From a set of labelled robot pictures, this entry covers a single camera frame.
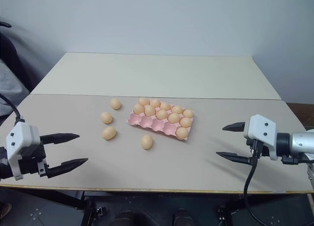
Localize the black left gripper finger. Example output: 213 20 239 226
40 133 80 146
47 158 89 179

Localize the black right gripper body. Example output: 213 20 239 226
245 138 268 161

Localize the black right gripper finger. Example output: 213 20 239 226
215 151 253 165
222 121 246 132

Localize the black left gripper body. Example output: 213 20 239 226
16 143 53 179

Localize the pink egg tray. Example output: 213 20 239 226
126 99 196 141

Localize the brown shoe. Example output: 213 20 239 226
0 202 13 216

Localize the dark rounded shape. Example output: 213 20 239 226
172 208 197 226

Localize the black chair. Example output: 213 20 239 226
0 21 33 94

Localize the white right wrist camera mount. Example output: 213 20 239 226
243 114 279 161

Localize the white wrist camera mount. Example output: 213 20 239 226
5 122 48 181
243 114 279 161

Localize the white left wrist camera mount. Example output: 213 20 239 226
5 122 48 181

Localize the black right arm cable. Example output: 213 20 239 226
242 139 273 226

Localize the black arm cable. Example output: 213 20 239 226
0 93 25 125
242 139 273 226

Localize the black table frame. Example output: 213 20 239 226
0 186 248 226

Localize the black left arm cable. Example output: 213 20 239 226
0 93 25 125

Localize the silver metal bracket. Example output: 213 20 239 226
305 161 314 195

